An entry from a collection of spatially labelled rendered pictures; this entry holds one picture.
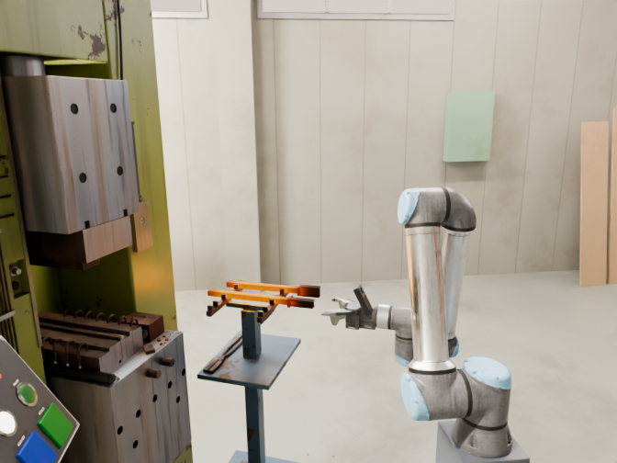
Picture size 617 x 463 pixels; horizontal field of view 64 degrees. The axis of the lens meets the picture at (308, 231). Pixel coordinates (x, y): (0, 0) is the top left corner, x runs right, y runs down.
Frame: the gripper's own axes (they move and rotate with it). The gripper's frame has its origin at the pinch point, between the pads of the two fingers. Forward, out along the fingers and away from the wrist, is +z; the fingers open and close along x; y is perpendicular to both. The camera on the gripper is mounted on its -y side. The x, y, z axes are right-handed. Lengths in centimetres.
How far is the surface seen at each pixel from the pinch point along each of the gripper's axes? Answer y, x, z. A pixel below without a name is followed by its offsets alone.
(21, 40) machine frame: -92, -64, 64
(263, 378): 26.3, -15.6, 20.8
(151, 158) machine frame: -56, -14, 63
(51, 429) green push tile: -8, -101, 33
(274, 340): 26.3, 15.1, 28.0
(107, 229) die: -41, -57, 50
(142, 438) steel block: 27, -59, 44
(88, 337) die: -5, -58, 61
